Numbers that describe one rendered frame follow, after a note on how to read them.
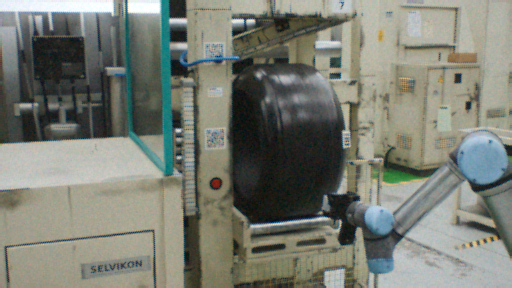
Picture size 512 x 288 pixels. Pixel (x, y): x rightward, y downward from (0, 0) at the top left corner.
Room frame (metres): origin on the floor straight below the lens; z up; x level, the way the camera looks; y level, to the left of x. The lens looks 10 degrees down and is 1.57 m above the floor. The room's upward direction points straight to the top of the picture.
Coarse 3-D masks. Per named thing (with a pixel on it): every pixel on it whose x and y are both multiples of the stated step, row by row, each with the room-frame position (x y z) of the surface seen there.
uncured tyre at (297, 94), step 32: (256, 64) 2.15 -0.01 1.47; (288, 64) 2.15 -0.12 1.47; (256, 96) 1.99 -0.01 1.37; (288, 96) 1.95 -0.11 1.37; (320, 96) 1.99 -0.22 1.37; (256, 128) 2.43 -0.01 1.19; (288, 128) 1.89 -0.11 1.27; (320, 128) 1.93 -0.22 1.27; (256, 160) 2.40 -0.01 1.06; (288, 160) 1.88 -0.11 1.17; (320, 160) 1.92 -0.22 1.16; (256, 192) 1.98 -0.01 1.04; (288, 192) 1.91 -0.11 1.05; (320, 192) 1.95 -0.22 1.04
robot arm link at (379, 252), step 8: (368, 240) 1.58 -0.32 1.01; (376, 240) 1.56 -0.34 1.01; (384, 240) 1.57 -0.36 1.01; (392, 240) 1.64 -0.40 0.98; (368, 248) 1.58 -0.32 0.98; (376, 248) 1.56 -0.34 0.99; (384, 248) 1.56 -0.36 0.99; (392, 248) 1.60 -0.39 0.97; (368, 256) 1.58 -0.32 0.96; (376, 256) 1.56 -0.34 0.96; (384, 256) 1.56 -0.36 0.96; (392, 256) 1.58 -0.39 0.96; (368, 264) 1.59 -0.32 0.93; (376, 264) 1.56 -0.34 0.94; (384, 264) 1.56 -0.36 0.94; (392, 264) 1.57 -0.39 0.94; (376, 272) 1.57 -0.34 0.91; (384, 272) 1.56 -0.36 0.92
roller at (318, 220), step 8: (304, 216) 2.06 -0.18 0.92; (312, 216) 2.06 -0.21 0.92; (320, 216) 2.07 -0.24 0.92; (256, 224) 1.98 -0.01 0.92; (264, 224) 1.99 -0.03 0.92; (272, 224) 2.00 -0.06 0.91; (280, 224) 2.01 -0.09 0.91; (288, 224) 2.02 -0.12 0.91; (296, 224) 2.03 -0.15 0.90; (304, 224) 2.04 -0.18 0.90; (312, 224) 2.05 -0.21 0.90; (320, 224) 2.06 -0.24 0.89; (328, 224) 2.07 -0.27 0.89; (256, 232) 1.98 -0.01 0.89; (264, 232) 1.99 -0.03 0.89; (272, 232) 2.01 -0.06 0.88
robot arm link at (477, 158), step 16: (464, 144) 1.49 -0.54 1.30; (480, 144) 1.45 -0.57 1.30; (496, 144) 1.44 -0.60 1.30; (464, 160) 1.46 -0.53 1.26; (480, 160) 1.45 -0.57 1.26; (496, 160) 1.43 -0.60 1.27; (480, 176) 1.44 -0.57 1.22; (496, 176) 1.43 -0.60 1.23; (480, 192) 1.46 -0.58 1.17; (496, 192) 1.45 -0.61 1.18; (496, 208) 1.46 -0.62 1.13; (496, 224) 1.47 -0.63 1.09
